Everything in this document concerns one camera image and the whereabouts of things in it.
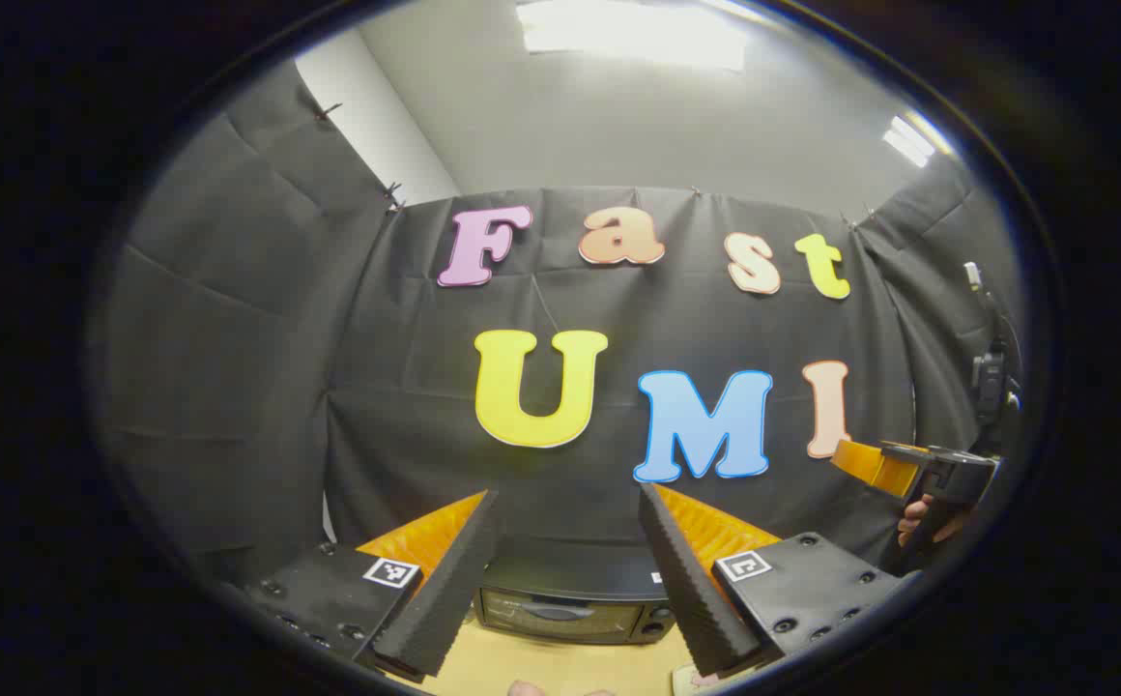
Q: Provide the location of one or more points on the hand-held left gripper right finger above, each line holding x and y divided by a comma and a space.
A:
691, 599

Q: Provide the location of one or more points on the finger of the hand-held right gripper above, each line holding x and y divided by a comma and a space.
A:
875, 466

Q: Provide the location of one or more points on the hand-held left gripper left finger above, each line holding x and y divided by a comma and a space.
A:
445, 599

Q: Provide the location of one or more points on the black electric oven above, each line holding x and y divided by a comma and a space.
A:
570, 580

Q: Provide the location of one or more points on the black device on stand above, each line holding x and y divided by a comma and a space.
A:
988, 382

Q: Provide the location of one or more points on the black backdrop cloth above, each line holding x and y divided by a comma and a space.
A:
377, 387

